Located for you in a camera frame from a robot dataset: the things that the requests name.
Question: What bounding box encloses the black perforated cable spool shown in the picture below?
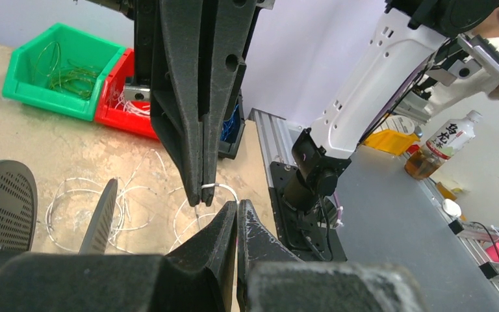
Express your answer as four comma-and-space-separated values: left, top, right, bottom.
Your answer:
0, 160, 119, 276

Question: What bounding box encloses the black plastic bin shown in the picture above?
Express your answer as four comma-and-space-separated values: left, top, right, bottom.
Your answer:
218, 92, 245, 159

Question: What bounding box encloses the tea bottle white label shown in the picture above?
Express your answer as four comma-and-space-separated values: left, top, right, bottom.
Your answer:
404, 110, 483, 180

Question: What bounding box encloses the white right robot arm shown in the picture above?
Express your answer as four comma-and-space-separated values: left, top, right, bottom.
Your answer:
101, 1, 499, 206

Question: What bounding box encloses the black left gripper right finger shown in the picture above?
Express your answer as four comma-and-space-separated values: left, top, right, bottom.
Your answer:
237, 200, 427, 311

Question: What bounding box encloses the yellow plastic bin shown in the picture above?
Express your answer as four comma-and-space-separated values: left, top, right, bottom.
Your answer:
364, 115, 419, 156

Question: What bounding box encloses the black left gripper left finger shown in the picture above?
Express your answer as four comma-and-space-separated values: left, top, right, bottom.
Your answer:
0, 201, 238, 311

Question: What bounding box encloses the green plastic bin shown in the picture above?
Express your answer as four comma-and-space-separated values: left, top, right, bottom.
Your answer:
2, 23, 126, 122

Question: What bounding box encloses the white thin cable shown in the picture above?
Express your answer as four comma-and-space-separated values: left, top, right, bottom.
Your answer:
45, 148, 240, 255

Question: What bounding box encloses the red plastic bin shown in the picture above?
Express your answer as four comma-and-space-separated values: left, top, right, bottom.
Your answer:
94, 48, 158, 140

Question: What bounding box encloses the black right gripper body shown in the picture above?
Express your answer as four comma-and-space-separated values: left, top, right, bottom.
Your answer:
77, 0, 276, 102

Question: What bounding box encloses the green wire bundle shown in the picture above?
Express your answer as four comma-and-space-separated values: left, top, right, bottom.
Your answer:
32, 40, 102, 101

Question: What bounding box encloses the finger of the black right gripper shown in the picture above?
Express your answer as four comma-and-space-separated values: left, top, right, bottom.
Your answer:
151, 1, 202, 205
201, 1, 257, 185

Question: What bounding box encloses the white wire bundle in bin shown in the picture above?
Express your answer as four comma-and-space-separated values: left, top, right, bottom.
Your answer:
111, 77, 152, 117

